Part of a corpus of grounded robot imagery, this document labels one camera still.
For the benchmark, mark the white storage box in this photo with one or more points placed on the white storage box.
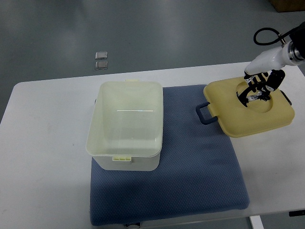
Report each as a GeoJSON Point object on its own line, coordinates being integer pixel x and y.
{"type": "Point", "coordinates": [126, 131]}

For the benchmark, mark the blue cushion mat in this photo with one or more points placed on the blue cushion mat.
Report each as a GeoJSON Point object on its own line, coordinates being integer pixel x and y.
{"type": "Point", "coordinates": [198, 171]}

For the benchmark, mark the brown cardboard box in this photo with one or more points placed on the brown cardboard box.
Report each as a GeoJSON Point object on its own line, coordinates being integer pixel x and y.
{"type": "Point", "coordinates": [288, 5]}

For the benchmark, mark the yellow box lid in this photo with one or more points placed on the yellow box lid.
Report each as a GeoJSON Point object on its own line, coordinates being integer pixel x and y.
{"type": "Point", "coordinates": [238, 120]}

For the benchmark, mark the upper metal floor plate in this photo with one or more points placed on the upper metal floor plate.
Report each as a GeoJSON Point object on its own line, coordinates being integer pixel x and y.
{"type": "Point", "coordinates": [101, 55]}

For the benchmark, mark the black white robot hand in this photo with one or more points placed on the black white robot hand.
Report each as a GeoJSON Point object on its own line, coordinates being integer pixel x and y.
{"type": "Point", "coordinates": [264, 74]}

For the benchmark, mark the black table bracket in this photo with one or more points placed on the black table bracket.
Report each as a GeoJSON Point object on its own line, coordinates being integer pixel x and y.
{"type": "Point", "coordinates": [297, 213]}

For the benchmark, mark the metal floor plate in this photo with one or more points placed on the metal floor plate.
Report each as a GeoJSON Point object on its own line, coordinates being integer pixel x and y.
{"type": "Point", "coordinates": [101, 55]}
{"type": "Point", "coordinates": [101, 65]}

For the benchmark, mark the lower metal floor plate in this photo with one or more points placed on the lower metal floor plate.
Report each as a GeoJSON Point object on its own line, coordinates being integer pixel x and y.
{"type": "Point", "coordinates": [101, 65]}

